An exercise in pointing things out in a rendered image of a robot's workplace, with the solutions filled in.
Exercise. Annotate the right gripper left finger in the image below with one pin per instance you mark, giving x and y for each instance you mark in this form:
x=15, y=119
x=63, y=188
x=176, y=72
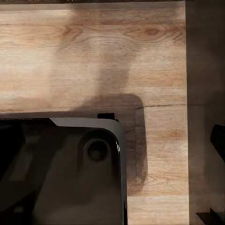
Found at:
x=11, y=140

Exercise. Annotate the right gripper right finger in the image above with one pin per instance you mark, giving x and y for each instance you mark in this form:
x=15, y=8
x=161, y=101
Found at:
x=218, y=139

